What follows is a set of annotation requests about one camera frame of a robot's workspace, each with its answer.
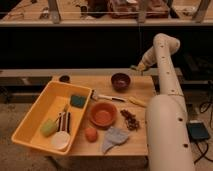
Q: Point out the grey-blue cloth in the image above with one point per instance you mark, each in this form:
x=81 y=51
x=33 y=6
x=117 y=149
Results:
x=114 y=137

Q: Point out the green sponge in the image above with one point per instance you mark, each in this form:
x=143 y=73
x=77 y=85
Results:
x=77 y=101

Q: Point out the dark brown bowl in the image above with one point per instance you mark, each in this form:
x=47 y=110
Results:
x=120 y=81

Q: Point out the white small bowl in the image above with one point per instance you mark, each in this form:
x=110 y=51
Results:
x=60 y=140

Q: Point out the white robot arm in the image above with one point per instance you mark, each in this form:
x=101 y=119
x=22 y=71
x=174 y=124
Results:
x=166 y=114

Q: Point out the dark striped brush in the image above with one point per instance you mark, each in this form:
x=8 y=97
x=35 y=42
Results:
x=64 y=122

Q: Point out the orange round fruit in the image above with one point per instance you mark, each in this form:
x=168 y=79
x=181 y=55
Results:
x=91 y=134

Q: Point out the light green cup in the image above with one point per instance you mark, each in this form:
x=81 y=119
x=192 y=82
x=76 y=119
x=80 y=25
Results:
x=48 y=128

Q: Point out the wooden handled utensil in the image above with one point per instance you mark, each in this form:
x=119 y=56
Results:
x=63 y=111

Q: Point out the brown grape bunch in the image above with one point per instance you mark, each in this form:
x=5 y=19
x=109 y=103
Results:
x=131 y=122

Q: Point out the yellow plastic bin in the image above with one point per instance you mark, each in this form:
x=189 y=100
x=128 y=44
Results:
x=48 y=105

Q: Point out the orange bowl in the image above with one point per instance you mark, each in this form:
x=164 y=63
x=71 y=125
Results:
x=103 y=114

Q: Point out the black foot pedal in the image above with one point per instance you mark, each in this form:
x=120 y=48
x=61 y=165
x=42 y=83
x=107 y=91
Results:
x=197 y=131

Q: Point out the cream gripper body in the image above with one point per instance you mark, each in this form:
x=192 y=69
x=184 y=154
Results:
x=141 y=67

